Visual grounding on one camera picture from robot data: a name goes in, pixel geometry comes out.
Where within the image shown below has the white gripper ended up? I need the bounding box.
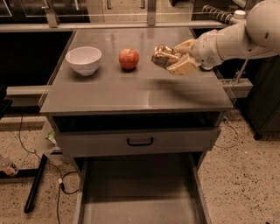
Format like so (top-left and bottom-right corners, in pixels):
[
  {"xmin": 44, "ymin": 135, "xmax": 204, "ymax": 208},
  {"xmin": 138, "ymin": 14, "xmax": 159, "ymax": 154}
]
[{"xmin": 167, "ymin": 30, "xmax": 223, "ymax": 75}]

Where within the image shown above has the crushed orange gold can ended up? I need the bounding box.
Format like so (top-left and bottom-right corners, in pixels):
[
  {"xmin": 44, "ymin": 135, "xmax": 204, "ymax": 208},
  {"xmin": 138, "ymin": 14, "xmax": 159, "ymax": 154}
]
[{"xmin": 151, "ymin": 45, "xmax": 182, "ymax": 69}]

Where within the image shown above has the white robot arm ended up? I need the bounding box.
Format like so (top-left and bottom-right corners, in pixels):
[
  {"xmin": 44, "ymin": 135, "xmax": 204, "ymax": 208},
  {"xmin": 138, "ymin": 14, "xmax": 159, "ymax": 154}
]
[{"xmin": 167, "ymin": 0, "xmax": 280, "ymax": 74}]

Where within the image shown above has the closed top drawer front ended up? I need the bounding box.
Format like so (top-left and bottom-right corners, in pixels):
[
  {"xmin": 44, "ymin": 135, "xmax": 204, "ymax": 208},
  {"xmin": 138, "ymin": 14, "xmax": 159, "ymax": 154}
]
[{"xmin": 55, "ymin": 127, "xmax": 221, "ymax": 158}]

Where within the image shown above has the grey drawer cabinet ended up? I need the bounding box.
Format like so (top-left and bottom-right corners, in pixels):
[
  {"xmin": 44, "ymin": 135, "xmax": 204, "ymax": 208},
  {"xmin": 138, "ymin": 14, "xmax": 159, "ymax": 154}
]
[{"xmin": 39, "ymin": 27, "xmax": 235, "ymax": 224}]

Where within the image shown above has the open middle drawer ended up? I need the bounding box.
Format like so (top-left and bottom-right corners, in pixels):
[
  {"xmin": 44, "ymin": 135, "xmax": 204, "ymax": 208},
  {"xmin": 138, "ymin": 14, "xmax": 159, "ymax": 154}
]
[{"xmin": 73, "ymin": 153, "xmax": 212, "ymax": 224}]

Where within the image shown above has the red apple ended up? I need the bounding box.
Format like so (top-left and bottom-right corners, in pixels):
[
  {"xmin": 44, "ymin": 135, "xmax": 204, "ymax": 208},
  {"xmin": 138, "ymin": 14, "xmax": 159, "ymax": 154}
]
[{"xmin": 119, "ymin": 49, "xmax": 139, "ymax": 70}]

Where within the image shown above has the white ceramic bowl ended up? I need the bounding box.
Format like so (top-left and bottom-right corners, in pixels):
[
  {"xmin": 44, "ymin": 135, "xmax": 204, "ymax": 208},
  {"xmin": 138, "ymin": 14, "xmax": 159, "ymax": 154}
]
[{"xmin": 66, "ymin": 46, "xmax": 102, "ymax": 76}]

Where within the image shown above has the clear plastic bag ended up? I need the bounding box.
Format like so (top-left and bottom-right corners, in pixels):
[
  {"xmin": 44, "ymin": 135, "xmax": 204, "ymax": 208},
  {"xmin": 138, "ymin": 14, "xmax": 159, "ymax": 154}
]
[{"xmin": 36, "ymin": 121, "xmax": 63, "ymax": 164}]

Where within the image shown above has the black floor bar stand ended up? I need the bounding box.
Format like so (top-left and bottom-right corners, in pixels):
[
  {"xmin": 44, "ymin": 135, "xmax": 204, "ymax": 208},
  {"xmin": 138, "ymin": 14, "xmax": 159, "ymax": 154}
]
[{"xmin": 0, "ymin": 155, "xmax": 48, "ymax": 214}]

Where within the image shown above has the plastic bottle on floor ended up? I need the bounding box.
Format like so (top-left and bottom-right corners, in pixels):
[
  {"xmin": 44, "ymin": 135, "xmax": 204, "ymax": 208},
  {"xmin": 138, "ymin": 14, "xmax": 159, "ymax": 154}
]
[{"xmin": 0, "ymin": 156, "xmax": 18, "ymax": 176}]

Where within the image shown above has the white striped handle device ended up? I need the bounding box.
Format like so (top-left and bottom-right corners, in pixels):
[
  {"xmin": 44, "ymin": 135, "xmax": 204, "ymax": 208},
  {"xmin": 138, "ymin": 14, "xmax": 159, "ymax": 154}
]
[{"xmin": 202, "ymin": 5, "xmax": 246, "ymax": 25}]

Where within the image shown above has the thin grey floor cable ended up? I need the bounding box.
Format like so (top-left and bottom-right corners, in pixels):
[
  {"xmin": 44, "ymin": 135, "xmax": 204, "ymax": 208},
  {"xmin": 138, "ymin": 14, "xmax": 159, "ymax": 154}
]
[{"xmin": 213, "ymin": 116, "xmax": 240, "ymax": 149}]

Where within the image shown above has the black drawer handle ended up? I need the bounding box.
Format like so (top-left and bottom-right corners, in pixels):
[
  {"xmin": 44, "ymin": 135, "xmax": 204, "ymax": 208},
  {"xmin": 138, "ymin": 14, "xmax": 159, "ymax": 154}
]
[{"xmin": 126, "ymin": 137, "xmax": 154, "ymax": 147}]

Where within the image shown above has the grey metal rail shelf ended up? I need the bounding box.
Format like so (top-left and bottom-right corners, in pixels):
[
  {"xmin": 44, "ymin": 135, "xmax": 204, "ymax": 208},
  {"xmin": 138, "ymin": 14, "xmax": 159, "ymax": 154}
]
[{"xmin": 0, "ymin": 20, "xmax": 226, "ymax": 32}]

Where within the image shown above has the black floor cable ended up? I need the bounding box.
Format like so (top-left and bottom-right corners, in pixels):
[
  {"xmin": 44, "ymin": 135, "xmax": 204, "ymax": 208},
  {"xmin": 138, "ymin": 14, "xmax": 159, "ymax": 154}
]
[{"xmin": 17, "ymin": 114, "xmax": 81, "ymax": 224}]

